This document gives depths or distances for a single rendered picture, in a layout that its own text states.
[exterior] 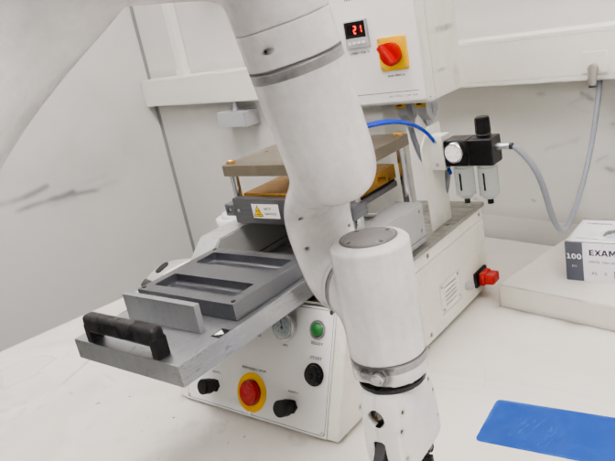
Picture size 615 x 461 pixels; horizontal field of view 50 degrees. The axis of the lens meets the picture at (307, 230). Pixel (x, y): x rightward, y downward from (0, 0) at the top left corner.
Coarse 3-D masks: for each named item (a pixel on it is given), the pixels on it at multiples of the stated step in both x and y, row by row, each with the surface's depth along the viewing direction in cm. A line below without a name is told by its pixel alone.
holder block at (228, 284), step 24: (192, 264) 104; (216, 264) 101; (240, 264) 104; (264, 264) 101; (288, 264) 95; (144, 288) 98; (168, 288) 96; (192, 288) 98; (216, 288) 96; (240, 288) 93; (264, 288) 90; (216, 312) 88; (240, 312) 87
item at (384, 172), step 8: (376, 168) 113; (384, 168) 112; (392, 168) 114; (376, 176) 110; (384, 176) 112; (392, 176) 114; (264, 184) 118; (272, 184) 117; (280, 184) 116; (288, 184) 114; (376, 184) 110; (384, 184) 113; (392, 184) 114; (248, 192) 114; (256, 192) 113; (264, 192) 112; (272, 192) 111; (280, 192) 110; (368, 192) 108; (376, 192) 110; (384, 192) 112; (368, 200) 108
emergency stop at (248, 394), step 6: (246, 384) 103; (252, 384) 103; (240, 390) 104; (246, 390) 103; (252, 390) 102; (258, 390) 102; (240, 396) 104; (246, 396) 103; (252, 396) 102; (258, 396) 102; (246, 402) 103; (252, 402) 102
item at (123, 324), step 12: (96, 312) 88; (84, 324) 88; (96, 324) 86; (108, 324) 84; (120, 324) 83; (132, 324) 82; (144, 324) 81; (96, 336) 89; (108, 336) 85; (120, 336) 83; (132, 336) 81; (144, 336) 80; (156, 336) 79; (156, 348) 79; (168, 348) 81
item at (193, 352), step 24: (288, 288) 94; (144, 312) 91; (168, 312) 87; (192, 312) 84; (264, 312) 89; (288, 312) 93; (168, 336) 86; (192, 336) 85; (240, 336) 85; (96, 360) 90; (120, 360) 86; (144, 360) 82; (168, 360) 79; (192, 360) 79; (216, 360) 82
